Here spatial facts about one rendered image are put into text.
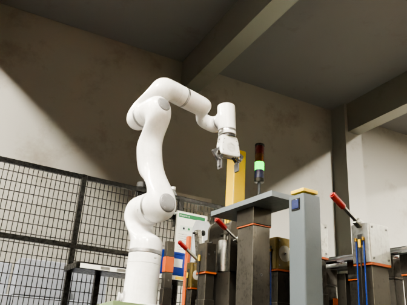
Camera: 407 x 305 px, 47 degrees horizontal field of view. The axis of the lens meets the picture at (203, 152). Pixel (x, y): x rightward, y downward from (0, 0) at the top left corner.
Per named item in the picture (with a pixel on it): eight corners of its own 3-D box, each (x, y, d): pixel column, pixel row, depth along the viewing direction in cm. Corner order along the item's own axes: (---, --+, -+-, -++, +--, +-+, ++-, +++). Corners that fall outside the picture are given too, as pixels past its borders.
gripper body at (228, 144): (222, 129, 213) (223, 152, 209) (240, 134, 218) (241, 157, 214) (213, 135, 219) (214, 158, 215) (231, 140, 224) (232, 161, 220)
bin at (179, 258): (197, 279, 268) (198, 256, 273) (152, 272, 251) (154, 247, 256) (180, 280, 281) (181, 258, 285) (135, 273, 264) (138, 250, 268)
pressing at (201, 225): (207, 283, 259) (211, 222, 271) (189, 281, 253) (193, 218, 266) (206, 283, 259) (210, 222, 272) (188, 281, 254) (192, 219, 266)
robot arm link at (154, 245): (140, 249, 163) (149, 185, 173) (112, 255, 177) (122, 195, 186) (168, 256, 170) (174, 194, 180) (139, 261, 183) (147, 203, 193)
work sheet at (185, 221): (205, 264, 293) (207, 216, 305) (172, 259, 283) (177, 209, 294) (203, 265, 295) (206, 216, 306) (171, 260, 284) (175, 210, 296)
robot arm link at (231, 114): (212, 132, 220) (226, 125, 214) (212, 106, 225) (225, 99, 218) (226, 136, 225) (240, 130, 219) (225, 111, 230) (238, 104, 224)
